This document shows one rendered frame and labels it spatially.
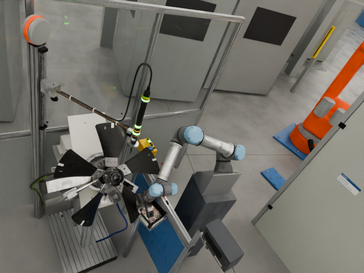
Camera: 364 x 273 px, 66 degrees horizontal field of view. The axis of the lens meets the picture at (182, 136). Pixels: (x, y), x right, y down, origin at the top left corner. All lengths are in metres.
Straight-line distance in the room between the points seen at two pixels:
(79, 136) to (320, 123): 4.06
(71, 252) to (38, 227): 0.42
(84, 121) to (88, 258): 1.33
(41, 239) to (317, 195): 2.64
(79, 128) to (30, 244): 1.34
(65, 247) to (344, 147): 2.62
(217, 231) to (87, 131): 1.10
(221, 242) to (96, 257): 1.39
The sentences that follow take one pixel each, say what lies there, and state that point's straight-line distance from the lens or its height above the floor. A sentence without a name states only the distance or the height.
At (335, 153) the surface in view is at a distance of 2.88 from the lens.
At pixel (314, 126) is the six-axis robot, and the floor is 0.54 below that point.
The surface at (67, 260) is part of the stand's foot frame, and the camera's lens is 2.84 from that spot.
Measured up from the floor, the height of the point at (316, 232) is 0.65.
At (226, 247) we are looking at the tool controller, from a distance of 1.81.
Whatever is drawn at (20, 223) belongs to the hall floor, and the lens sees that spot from 3.13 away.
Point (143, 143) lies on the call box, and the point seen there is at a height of 1.07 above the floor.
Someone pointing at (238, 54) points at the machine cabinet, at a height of 0.86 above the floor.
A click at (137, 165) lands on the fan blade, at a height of 1.21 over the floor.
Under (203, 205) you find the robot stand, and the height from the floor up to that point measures 0.97.
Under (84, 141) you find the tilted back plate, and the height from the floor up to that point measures 1.22.
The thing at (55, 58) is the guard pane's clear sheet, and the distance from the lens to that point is 2.11.
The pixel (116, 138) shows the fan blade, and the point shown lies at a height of 1.39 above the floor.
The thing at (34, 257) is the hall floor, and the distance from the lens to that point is 2.96.
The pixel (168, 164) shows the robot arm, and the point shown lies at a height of 1.31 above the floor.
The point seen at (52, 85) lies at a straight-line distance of 1.92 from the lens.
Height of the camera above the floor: 2.67
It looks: 38 degrees down
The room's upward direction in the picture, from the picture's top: 23 degrees clockwise
